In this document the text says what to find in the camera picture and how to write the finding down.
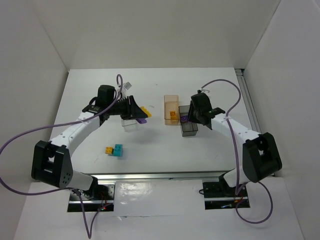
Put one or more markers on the clear plastic container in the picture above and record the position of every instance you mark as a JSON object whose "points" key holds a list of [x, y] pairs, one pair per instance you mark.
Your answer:
{"points": [[129, 125]]}

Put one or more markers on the dark grey plastic container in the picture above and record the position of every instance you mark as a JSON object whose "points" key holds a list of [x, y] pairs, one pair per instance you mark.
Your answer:
{"points": [[188, 129]]}

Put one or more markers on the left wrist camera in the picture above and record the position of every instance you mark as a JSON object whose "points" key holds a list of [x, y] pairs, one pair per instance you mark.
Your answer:
{"points": [[127, 86]]}

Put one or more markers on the yellow lego piece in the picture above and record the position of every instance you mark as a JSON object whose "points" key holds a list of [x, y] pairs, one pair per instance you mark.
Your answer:
{"points": [[146, 111]]}

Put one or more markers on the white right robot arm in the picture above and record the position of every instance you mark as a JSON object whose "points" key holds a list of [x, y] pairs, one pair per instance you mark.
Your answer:
{"points": [[256, 154]]}

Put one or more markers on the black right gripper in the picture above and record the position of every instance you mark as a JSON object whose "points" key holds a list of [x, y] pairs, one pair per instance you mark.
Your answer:
{"points": [[194, 116]]}

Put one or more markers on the yellow lego in amber bin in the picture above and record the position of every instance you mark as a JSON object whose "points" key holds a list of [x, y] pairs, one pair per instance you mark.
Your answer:
{"points": [[173, 115]]}

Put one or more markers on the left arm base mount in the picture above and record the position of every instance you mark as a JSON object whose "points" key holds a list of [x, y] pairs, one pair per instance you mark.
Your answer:
{"points": [[104, 199]]}

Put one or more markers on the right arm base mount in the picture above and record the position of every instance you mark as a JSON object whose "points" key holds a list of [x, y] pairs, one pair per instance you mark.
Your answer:
{"points": [[217, 199]]}

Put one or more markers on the yellow square lego brick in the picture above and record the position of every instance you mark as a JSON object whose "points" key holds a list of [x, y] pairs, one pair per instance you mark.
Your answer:
{"points": [[109, 150]]}

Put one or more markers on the purple lego brick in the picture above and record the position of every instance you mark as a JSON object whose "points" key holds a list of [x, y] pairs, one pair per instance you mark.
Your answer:
{"points": [[141, 120]]}

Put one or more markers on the teal lego brick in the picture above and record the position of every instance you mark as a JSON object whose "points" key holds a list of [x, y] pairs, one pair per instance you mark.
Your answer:
{"points": [[117, 151]]}

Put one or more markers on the amber plastic container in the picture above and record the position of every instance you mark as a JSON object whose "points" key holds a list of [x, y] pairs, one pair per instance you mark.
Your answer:
{"points": [[171, 103]]}

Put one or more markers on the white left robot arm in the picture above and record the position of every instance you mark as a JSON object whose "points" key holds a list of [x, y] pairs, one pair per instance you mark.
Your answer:
{"points": [[52, 160]]}

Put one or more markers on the aluminium front rail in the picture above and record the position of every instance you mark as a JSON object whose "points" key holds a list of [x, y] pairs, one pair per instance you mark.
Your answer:
{"points": [[158, 175]]}

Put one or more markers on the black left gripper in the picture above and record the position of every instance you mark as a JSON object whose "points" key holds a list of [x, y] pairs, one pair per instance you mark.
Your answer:
{"points": [[128, 107]]}

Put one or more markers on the purple lego in grey bin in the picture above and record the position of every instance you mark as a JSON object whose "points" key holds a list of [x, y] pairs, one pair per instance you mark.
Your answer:
{"points": [[184, 119]]}

